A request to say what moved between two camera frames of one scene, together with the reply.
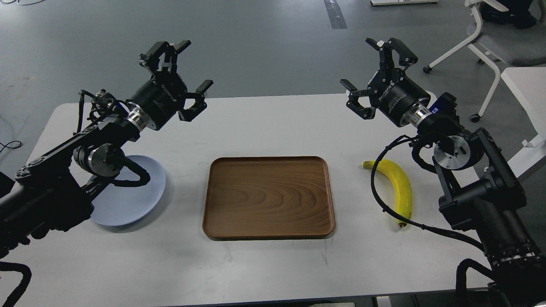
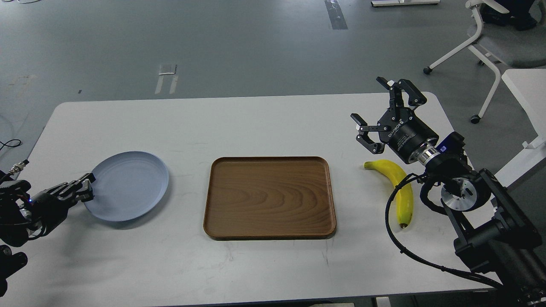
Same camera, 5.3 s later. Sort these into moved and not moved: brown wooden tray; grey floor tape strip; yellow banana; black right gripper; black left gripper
Moved: black left gripper; black right gripper
Not moved: grey floor tape strip; yellow banana; brown wooden tray
